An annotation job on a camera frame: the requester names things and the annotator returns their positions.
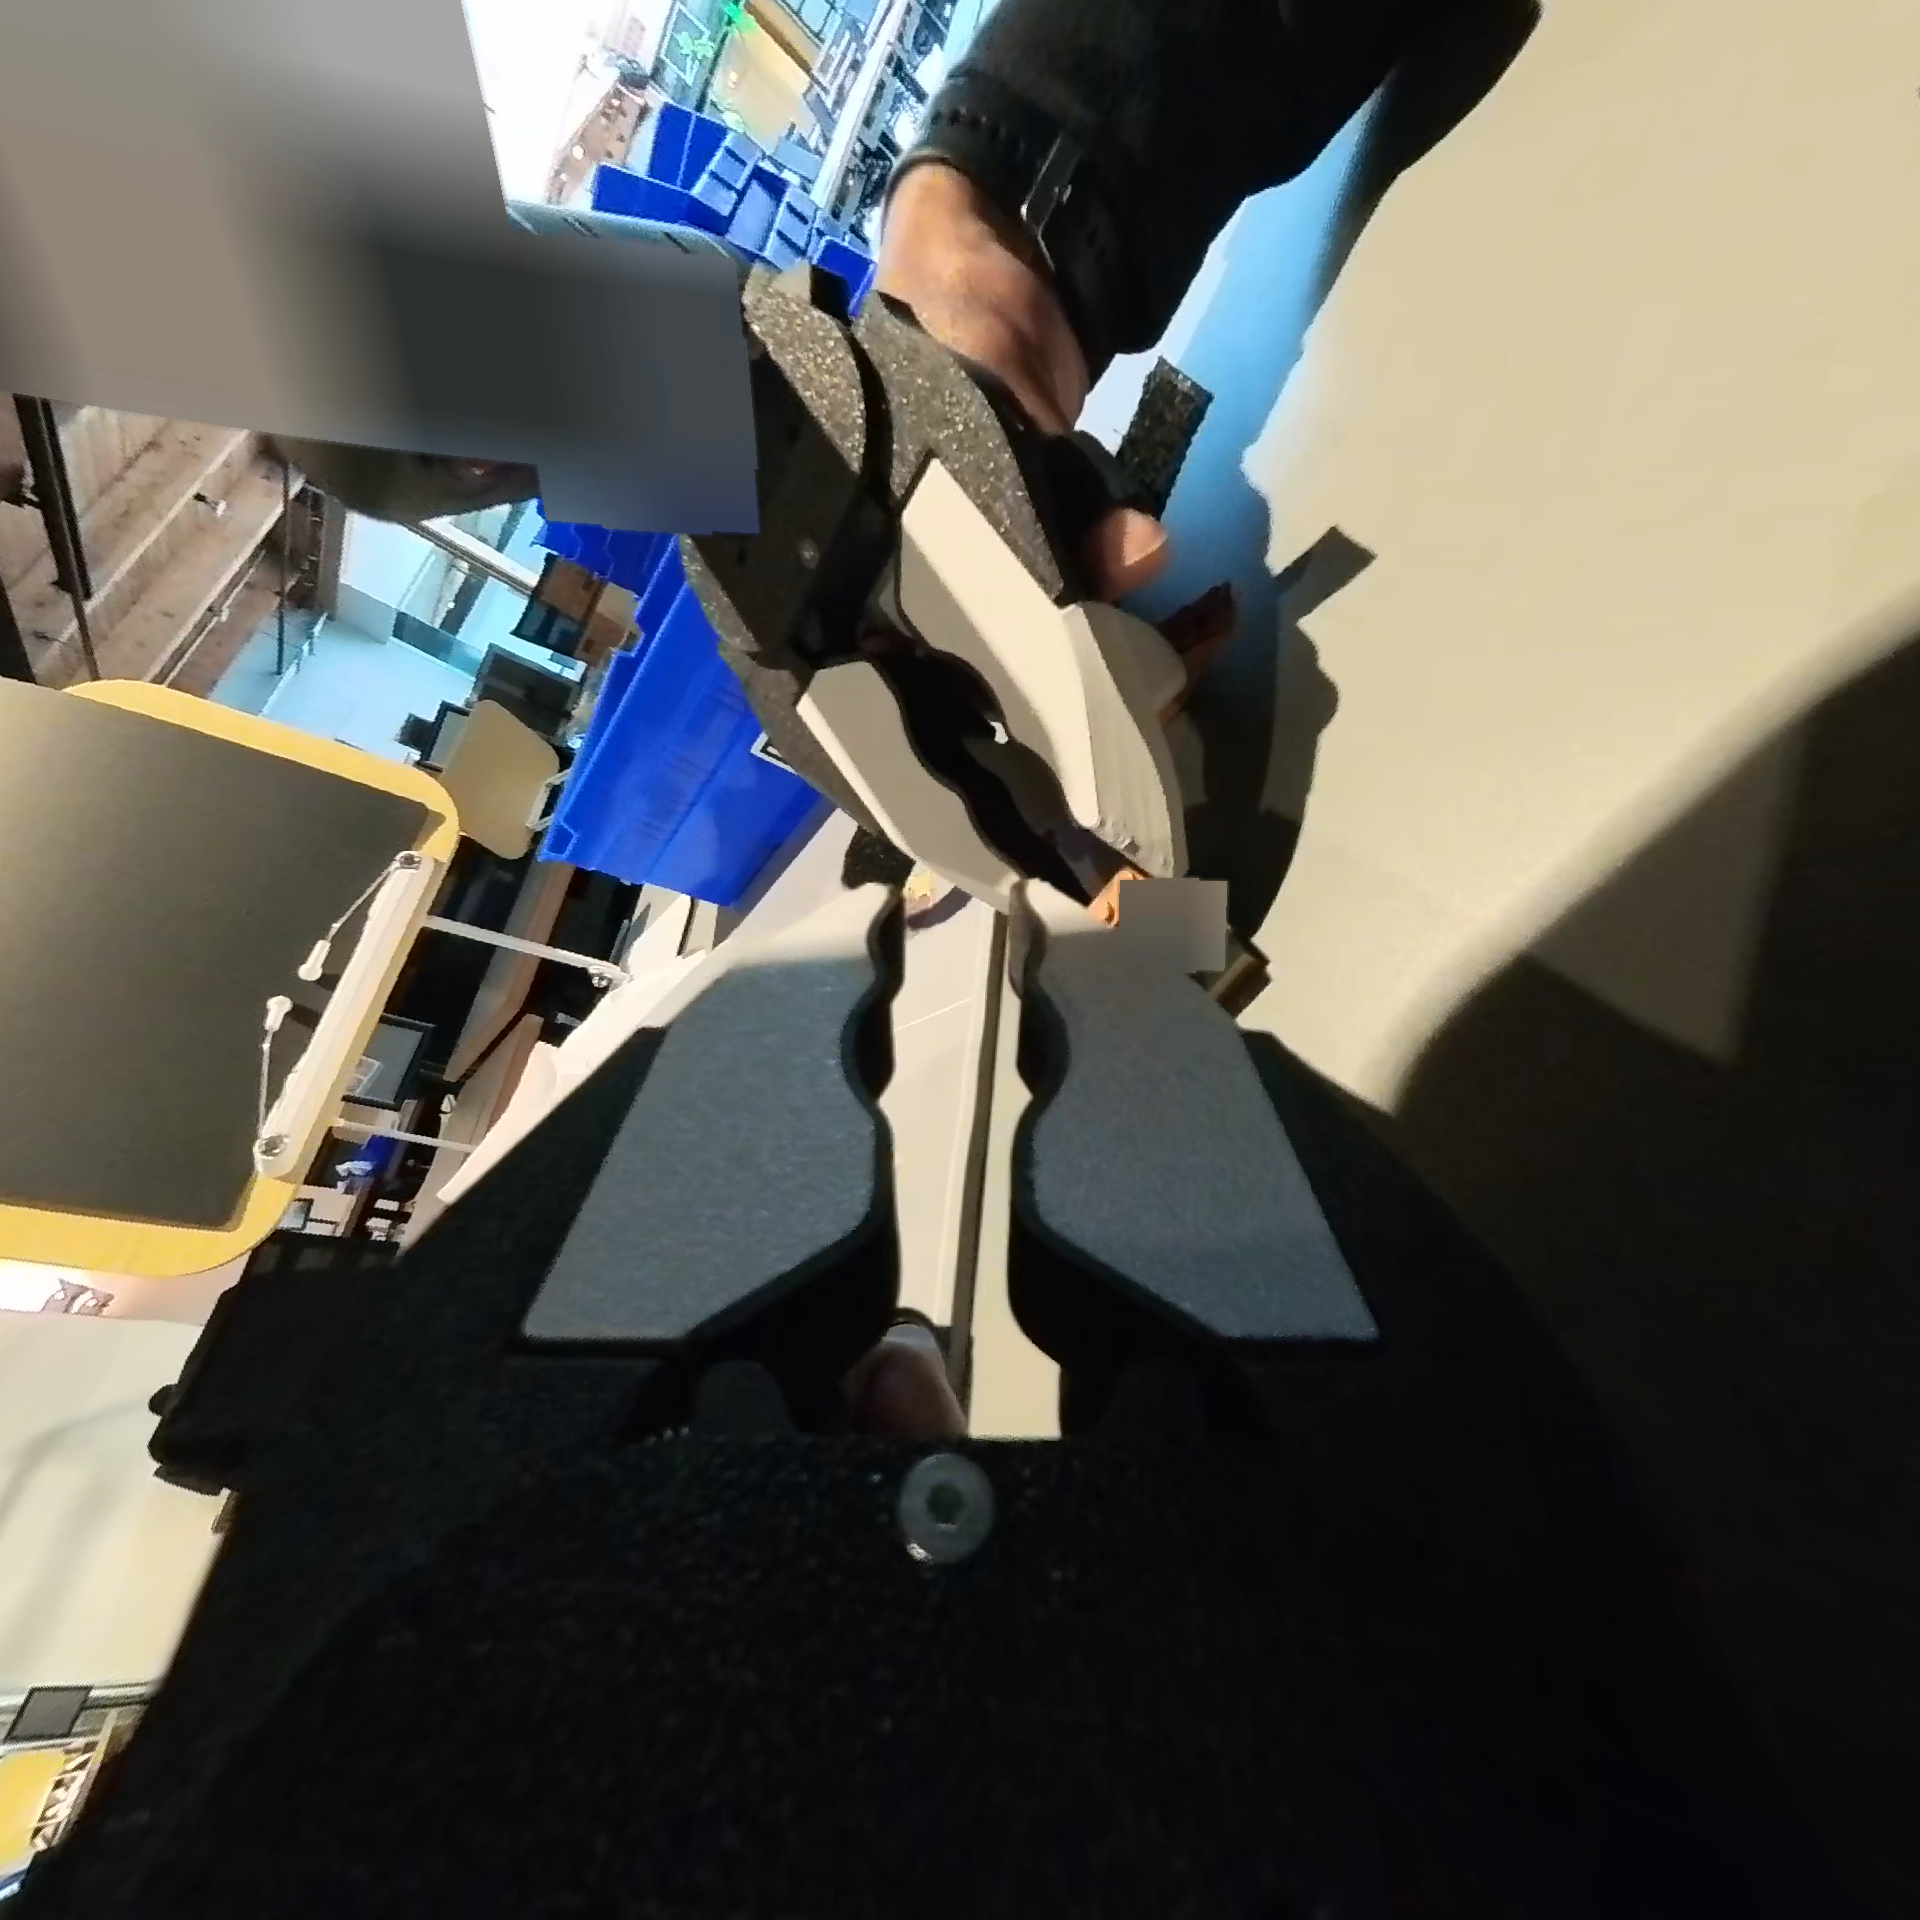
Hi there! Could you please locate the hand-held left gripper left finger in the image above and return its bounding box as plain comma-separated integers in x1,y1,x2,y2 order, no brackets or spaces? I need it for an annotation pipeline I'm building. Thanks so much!
517,885,905,1343

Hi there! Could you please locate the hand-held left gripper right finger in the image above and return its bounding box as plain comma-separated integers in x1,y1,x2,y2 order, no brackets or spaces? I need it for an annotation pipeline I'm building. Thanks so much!
1008,885,1382,1343

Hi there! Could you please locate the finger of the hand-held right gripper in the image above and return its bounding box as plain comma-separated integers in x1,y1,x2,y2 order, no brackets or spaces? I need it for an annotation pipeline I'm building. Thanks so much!
792,656,1058,921
892,455,1203,880

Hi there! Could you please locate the grey desk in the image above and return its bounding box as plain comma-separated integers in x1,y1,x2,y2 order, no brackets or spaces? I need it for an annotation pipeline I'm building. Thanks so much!
681,0,1920,1443

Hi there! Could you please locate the person's right hand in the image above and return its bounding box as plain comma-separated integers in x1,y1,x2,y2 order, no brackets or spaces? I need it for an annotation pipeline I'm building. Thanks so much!
878,147,1174,605

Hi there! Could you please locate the person's left hand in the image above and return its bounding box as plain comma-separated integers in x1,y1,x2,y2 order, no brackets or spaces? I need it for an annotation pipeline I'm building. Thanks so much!
848,1317,963,1438

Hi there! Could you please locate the stack of nested blue bins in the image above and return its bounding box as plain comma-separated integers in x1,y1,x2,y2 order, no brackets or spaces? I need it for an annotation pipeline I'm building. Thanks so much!
537,510,836,912

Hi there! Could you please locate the row of blue storage bins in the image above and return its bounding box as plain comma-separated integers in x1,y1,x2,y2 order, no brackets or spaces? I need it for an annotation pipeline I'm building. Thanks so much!
592,105,888,294

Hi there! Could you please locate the beige chair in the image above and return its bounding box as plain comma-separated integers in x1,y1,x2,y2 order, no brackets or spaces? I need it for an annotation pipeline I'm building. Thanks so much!
448,697,570,862

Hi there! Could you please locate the black panel with wooden rim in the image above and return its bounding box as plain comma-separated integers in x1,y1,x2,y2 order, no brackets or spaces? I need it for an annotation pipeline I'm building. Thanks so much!
0,678,462,1279

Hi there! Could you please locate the wooden staircase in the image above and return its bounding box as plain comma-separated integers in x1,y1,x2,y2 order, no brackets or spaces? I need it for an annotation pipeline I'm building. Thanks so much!
0,393,325,695

